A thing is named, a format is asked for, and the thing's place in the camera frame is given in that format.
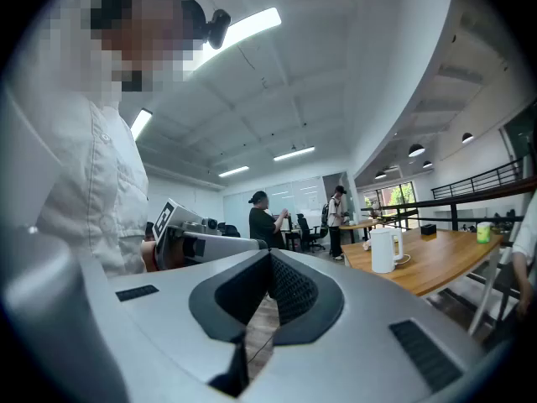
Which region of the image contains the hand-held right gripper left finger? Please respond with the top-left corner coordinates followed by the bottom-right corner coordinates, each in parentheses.
top-left (109, 249), bottom-right (274, 403)

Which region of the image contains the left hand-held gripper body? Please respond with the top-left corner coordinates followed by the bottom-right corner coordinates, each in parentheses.
top-left (151, 198), bottom-right (223, 270)

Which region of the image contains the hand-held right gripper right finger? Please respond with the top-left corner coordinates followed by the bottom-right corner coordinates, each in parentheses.
top-left (247, 249), bottom-right (496, 403)

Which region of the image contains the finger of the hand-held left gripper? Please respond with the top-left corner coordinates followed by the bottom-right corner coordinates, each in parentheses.
top-left (183, 231), bottom-right (269, 265)

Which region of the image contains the white electric kettle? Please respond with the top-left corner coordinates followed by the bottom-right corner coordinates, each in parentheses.
top-left (368, 227), bottom-right (405, 275)

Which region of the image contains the person's left forearm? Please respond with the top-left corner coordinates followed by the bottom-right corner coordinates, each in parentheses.
top-left (140, 240), bottom-right (159, 273)

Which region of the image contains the long ceiling light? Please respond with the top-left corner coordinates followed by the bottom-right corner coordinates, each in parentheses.
top-left (129, 107), bottom-right (154, 142)
top-left (218, 165), bottom-right (251, 179)
top-left (184, 6), bottom-right (283, 73)
top-left (273, 145), bottom-right (316, 162)

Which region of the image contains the round wooden table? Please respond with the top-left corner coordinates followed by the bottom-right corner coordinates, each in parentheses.
top-left (338, 219), bottom-right (381, 245)

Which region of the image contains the frosted glass partition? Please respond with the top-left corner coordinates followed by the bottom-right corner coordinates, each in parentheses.
top-left (222, 176), bottom-right (329, 239)

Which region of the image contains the person's white shirt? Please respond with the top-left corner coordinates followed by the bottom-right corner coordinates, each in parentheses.
top-left (8, 69), bottom-right (150, 279)

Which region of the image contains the large window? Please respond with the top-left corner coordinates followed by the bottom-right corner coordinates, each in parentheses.
top-left (363, 181), bottom-right (417, 218)

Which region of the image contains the white table leg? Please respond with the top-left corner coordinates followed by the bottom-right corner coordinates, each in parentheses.
top-left (467, 242), bottom-right (503, 338)

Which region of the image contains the black railing with wooden handrail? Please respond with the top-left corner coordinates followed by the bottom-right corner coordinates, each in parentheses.
top-left (360, 176), bottom-right (537, 237)

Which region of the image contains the thin black metal railing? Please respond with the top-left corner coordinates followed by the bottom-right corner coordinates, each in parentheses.
top-left (430, 157), bottom-right (525, 202)

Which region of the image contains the person's head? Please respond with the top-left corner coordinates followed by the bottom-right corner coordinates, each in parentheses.
top-left (41, 0), bottom-right (207, 100)

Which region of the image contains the black head-worn camera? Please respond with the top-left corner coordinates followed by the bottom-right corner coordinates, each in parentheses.
top-left (206, 8), bottom-right (232, 50)

